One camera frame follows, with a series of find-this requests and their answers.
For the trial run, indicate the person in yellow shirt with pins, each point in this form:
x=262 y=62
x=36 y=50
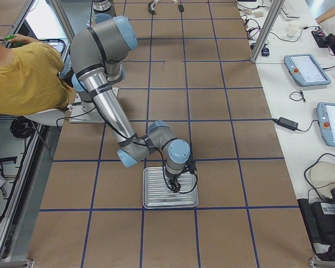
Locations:
x=29 y=78

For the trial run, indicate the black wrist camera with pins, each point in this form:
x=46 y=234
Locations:
x=190 y=167

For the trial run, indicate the blue teach pendant near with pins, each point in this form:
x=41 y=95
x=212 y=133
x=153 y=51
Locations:
x=326 y=118

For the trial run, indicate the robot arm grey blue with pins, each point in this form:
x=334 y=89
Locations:
x=96 y=55
x=103 y=6

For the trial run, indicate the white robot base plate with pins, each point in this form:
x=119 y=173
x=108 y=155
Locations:
x=86 y=112

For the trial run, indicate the aluminium frame post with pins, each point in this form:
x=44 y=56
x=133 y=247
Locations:
x=266 y=28

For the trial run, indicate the small black remote part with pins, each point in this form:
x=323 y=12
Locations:
x=181 y=8

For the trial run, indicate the black device box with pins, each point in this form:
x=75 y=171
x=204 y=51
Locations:
x=319 y=220

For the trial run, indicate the olive brake shoe part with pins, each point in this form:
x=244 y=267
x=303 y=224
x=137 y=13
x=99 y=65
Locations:
x=151 y=8

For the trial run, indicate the blue teach pendant far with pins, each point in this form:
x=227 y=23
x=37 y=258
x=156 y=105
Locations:
x=305 y=70

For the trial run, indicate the silver ribbed metal tray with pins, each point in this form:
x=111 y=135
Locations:
x=156 y=193

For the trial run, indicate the blue teach pendant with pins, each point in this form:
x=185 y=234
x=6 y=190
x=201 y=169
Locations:
x=326 y=118
x=305 y=70

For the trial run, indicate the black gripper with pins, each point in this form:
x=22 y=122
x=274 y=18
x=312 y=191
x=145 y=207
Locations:
x=172 y=178

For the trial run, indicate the black power adapter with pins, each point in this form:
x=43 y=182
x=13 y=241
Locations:
x=286 y=123

